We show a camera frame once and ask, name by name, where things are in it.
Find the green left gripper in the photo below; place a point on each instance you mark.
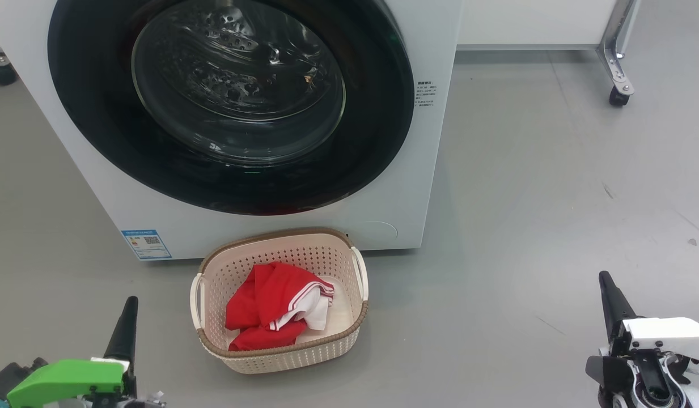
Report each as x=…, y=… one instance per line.
x=66, y=377

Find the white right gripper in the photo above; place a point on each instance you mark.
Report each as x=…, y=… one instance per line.
x=672, y=334

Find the red and white garment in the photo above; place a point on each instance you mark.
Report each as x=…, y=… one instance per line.
x=258, y=300

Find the round black glass washer door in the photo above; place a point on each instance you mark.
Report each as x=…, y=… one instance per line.
x=100, y=124

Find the cream perforated laundry basket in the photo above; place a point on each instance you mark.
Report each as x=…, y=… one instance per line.
x=292, y=351

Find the white front-load washing machine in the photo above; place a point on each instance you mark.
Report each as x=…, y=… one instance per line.
x=394, y=187

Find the blue energy label sticker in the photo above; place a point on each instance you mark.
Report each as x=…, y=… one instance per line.
x=148, y=245

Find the black caster wheel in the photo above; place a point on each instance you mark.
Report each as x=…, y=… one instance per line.
x=3, y=75
x=618, y=97

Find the small printed text label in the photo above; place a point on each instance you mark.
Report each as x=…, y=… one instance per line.
x=426, y=93

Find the white partition board chrome leg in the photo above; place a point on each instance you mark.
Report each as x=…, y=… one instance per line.
x=530, y=22

